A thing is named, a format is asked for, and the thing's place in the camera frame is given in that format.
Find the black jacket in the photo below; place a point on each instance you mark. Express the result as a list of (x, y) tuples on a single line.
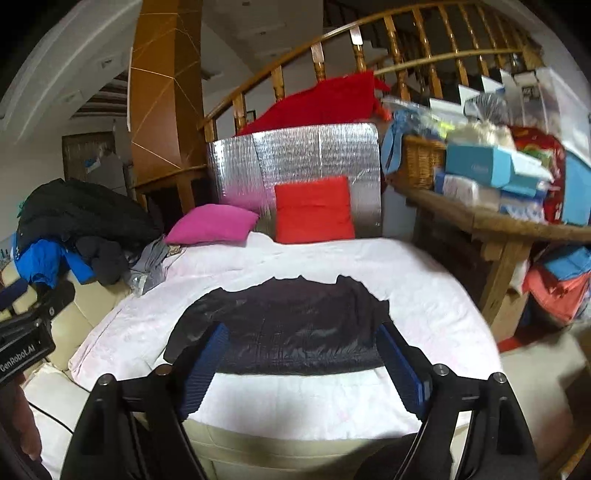
[(300, 323)]

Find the white and blue box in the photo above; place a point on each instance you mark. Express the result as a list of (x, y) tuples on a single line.
[(461, 187)]

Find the silver foil board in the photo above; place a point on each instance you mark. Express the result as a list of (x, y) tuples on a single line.
[(300, 152)]

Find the person's left forearm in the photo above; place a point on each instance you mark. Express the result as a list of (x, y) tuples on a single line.
[(18, 424)]

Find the light blue tissue box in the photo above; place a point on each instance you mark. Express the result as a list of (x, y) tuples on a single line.
[(475, 161)]

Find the brown woven cabinet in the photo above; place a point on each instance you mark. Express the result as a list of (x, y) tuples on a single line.
[(87, 157)]

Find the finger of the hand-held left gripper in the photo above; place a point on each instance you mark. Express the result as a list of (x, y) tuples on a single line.
[(53, 300), (13, 294)]

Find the red cloth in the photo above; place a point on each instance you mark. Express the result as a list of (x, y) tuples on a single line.
[(323, 101)]

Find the orange cloth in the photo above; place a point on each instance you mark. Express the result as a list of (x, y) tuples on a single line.
[(554, 295)]

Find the white blanket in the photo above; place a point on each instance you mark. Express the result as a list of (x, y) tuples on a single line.
[(300, 258)]

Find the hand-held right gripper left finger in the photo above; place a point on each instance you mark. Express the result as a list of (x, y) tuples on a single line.
[(203, 369)]

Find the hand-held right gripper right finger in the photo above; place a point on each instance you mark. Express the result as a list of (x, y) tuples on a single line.
[(404, 374)]

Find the white cardboard box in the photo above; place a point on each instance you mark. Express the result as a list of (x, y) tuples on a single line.
[(524, 94)]

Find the orange wooden pillar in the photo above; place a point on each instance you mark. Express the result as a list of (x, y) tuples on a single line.
[(157, 92)]

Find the wooden table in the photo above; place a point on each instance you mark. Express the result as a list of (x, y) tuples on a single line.
[(503, 258)]

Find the wicker basket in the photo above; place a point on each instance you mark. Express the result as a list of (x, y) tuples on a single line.
[(420, 161)]

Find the dark grey garment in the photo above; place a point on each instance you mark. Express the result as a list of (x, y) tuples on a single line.
[(104, 261)]

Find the blue cloth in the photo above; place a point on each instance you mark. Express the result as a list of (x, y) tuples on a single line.
[(570, 263)]

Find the red pillow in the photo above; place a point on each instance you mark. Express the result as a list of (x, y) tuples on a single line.
[(314, 212)]

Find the black coat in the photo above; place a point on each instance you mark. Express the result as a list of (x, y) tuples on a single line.
[(83, 207)]

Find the clear plastic bag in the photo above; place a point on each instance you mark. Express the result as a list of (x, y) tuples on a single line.
[(565, 106)]

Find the red printed bag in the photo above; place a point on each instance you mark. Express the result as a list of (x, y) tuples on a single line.
[(549, 184)]

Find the blue garment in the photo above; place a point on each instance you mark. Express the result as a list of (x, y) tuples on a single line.
[(41, 258)]

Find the cream plastic bag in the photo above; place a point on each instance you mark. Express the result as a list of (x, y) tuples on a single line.
[(480, 134)]

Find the wooden stair railing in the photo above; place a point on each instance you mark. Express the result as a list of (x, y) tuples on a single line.
[(318, 57)]

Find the pink pillow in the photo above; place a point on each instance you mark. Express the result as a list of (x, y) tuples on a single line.
[(212, 224)]

